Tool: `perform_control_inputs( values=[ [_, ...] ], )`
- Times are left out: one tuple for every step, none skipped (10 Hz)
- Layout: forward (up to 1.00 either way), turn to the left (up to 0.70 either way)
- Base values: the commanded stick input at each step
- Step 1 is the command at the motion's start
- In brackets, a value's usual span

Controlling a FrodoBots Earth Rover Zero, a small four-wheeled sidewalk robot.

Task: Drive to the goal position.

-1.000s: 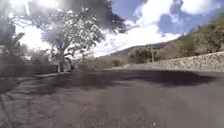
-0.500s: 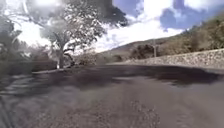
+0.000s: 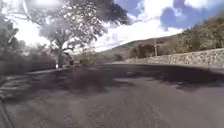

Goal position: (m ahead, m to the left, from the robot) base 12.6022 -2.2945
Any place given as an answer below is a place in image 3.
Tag pale pole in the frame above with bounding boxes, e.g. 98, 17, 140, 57
152, 39, 158, 58

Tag grey asphalt road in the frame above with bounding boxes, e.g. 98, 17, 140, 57
0, 61, 224, 128

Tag stone retaining wall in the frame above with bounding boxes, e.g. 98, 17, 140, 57
125, 48, 224, 70

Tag wooded hillside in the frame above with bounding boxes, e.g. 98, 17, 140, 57
99, 13, 224, 63

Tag large tree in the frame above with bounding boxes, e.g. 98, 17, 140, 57
19, 0, 129, 69

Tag roadside bushes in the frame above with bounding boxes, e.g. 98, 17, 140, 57
0, 16, 98, 77

